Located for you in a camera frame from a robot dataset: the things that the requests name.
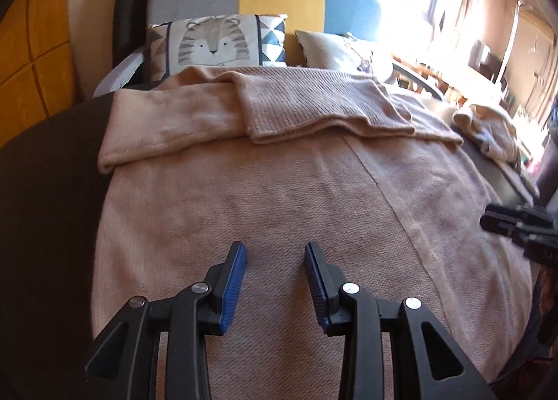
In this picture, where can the rolled black mat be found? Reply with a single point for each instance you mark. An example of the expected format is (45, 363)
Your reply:
(128, 11)

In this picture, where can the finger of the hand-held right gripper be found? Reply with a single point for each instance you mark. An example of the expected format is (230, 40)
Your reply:
(527, 214)
(518, 236)

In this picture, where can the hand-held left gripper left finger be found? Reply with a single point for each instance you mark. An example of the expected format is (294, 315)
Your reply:
(233, 291)

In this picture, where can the white pillow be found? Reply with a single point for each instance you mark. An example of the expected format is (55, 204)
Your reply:
(117, 75)

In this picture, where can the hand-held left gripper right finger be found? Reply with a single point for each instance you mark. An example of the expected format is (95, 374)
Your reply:
(316, 295)

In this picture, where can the orange wooden wardrobe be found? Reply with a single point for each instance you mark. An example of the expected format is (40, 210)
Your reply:
(35, 68)

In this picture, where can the person's right forearm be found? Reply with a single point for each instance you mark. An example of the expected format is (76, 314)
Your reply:
(547, 308)

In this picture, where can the crumpled cream garment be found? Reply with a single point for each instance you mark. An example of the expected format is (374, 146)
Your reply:
(488, 129)

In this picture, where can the grey office chair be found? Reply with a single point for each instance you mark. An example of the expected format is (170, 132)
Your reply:
(418, 77)

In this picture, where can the cluttered wooden desk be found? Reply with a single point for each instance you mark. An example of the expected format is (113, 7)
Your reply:
(462, 77)

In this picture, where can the pinkish tan knit sweater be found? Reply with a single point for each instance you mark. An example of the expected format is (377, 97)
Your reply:
(283, 190)

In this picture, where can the white metal stand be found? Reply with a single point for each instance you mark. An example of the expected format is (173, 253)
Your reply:
(500, 81)

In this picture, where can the beige cushion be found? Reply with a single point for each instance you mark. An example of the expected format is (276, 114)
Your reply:
(331, 51)

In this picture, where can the tiger print cushion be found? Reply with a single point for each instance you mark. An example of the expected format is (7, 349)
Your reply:
(213, 42)

